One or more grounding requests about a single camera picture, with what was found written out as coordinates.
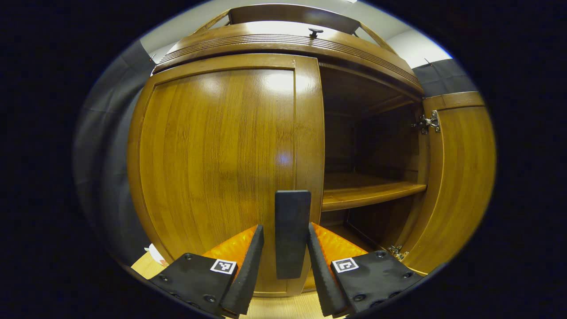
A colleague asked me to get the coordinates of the white plush toy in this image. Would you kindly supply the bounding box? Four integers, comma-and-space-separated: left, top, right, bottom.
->
148, 244, 169, 266

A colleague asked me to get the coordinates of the wooden inner shelf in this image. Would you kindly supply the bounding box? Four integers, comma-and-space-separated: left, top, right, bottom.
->
322, 172, 427, 212

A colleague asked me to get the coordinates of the wooden cabinet door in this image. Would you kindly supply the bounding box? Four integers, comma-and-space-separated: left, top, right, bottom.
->
127, 54, 325, 296
399, 91, 497, 275

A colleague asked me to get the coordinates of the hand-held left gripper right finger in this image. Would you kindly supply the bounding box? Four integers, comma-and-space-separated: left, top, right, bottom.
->
307, 222, 423, 317

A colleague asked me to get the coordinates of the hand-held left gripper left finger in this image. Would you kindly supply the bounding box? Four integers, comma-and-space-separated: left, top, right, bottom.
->
148, 224, 265, 317

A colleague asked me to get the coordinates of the wooden double-door shoe cabinet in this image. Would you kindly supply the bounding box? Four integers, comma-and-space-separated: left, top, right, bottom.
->
126, 4, 497, 297

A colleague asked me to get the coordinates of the black door handle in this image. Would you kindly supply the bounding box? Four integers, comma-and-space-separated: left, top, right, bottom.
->
275, 190, 312, 280

